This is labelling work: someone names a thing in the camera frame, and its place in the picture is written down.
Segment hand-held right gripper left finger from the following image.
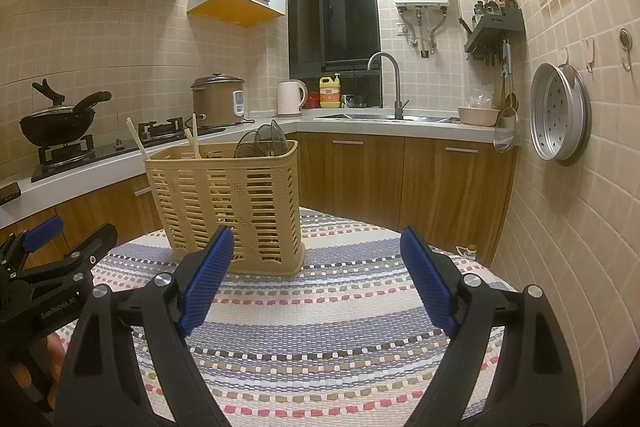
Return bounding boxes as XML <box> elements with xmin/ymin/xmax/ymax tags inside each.
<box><xmin>52</xmin><ymin>225</ymin><xmax>237</xmax><ymax>427</ymax></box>

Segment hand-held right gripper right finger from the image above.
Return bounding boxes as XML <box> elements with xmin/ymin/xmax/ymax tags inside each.
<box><xmin>399</xmin><ymin>226</ymin><xmax>586</xmax><ymax>427</ymax></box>

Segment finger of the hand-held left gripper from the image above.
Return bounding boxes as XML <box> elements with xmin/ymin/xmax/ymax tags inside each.
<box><xmin>0</xmin><ymin>216</ymin><xmax>65</xmax><ymax>268</ymax></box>
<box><xmin>17</xmin><ymin>223</ymin><xmax>119</xmax><ymax>293</ymax></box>

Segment beige plastic utensil basket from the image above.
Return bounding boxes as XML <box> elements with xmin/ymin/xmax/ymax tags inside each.
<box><xmin>144</xmin><ymin>139</ymin><xmax>306</xmax><ymax>277</ymax></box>

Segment person's left hand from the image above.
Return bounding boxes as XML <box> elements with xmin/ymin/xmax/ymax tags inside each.
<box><xmin>7</xmin><ymin>334</ymin><xmax>68</xmax><ymax>413</ymax></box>

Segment wooden base cabinets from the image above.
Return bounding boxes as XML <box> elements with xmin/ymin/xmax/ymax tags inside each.
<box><xmin>0</xmin><ymin>132</ymin><xmax>518</xmax><ymax>268</ymax></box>

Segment black gas stove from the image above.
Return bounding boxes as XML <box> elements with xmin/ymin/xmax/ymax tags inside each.
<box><xmin>31</xmin><ymin>117</ymin><xmax>226</xmax><ymax>182</ymax></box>

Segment black wok with lid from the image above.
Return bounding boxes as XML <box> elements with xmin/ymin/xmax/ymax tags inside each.
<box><xmin>19</xmin><ymin>78</ymin><xmax>113</xmax><ymax>148</ymax></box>

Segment striped woven tablecloth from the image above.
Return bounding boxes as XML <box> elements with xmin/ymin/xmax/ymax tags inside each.
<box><xmin>52</xmin><ymin>207</ymin><xmax>518</xmax><ymax>427</ymax></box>

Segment white kitchen countertop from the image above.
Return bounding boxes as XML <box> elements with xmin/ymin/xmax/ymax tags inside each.
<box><xmin>0</xmin><ymin>113</ymin><xmax>501</xmax><ymax>228</ymax></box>

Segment hanging metal strainer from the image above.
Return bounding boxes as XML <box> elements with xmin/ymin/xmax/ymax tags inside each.
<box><xmin>494</xmin><ymin>39</ymin><xmax>522</xmax><ymax>154</ymax></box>

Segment beige bowl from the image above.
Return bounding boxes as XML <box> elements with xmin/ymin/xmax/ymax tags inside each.
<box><xmin>457</xmin><ymin>106</ymin><xmax>501</xmax><ymax>126</ymax></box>

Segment steel sink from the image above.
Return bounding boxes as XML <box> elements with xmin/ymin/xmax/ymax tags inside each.
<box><xmin>315</xmin><ymin>112</ymin><xmax>461</xmax><ymax>125</ymax></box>

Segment brown rice cooker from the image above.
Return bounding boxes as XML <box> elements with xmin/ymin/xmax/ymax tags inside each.
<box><xmin>191</xmin><ymin>73</ymin><xmax>247</xmax><ymax>128</ymax></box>

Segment steel kitchen faucet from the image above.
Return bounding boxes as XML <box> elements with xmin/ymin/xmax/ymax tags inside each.
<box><xmin>368</xmin><ymin>52</ymin><xmax>405</xmax><ymax>120</ymax></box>

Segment cream electric kettle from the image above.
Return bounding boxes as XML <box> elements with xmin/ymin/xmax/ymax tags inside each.
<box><xmin>277</xmin><ymin>80</ymin><xmax>308</xmax><ymax>116</ymax></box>

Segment yellow detergent bottle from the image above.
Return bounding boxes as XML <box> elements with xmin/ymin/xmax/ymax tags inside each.
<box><xmin>320</xmin><ymin>73</ymin><xmax>343</xmax><ymax>109</ymax></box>

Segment round metal steamer tray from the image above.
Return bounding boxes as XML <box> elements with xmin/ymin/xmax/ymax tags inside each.
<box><xmin>530</xmin><ymin>63</ymin><xmax>581</xmax><ymax>162</ymax></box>

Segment pot lid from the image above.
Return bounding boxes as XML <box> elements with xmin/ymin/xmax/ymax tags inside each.
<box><xmin>557</xmin><ymin>63</ymin><xmax>593</xmax><ymax>166</ymax></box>

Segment water heater pipes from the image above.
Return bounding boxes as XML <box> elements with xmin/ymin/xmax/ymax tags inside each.
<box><xmin>400</xmin><ymin>4</ymin><xmax>448</xmax><ymax>58</ymax></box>

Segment dark window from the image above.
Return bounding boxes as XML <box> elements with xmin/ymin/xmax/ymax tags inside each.
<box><xmin>288</xmin><ymin>0</ymin><xmax>383</xmax><ymax>80</ymax></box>

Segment black wall spice rack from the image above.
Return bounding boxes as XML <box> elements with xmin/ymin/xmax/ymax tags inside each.
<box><xmin>464</xmin><ymin>9</ymin><xmax>526</xmax><ymax>60</ymax></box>

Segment metal wall hook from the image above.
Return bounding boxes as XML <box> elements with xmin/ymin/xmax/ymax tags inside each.
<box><xmin>618</xmin><ymin>28</ymin><xmax>633</xmax><ymax>72</ymax></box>

